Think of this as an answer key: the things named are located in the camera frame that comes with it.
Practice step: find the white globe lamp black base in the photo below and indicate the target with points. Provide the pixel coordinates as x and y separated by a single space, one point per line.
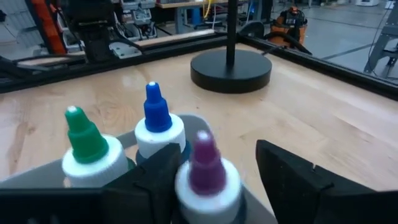
230 74

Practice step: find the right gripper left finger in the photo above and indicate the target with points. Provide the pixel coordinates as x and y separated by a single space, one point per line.
93 205

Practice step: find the grey lab equipment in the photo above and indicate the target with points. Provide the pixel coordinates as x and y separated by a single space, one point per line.
141 17

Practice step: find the grey metal stand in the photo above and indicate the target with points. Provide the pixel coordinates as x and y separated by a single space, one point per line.
378 46

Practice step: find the orange upright beam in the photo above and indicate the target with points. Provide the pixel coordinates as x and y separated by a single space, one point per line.
46 25

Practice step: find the black aluminium table frame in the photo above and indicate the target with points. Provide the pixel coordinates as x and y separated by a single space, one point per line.
342 72

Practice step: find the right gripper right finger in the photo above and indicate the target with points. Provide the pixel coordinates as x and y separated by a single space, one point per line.
311 199

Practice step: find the wooden workbench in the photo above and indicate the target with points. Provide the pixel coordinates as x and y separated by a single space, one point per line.
180 4

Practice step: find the orange shop vacuum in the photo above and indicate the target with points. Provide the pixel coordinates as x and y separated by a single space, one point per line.
300 31

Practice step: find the large bottle green tip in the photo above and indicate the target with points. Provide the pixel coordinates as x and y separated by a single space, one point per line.
85 140

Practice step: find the large bottle purple tip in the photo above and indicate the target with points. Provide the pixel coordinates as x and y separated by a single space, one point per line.
206 168

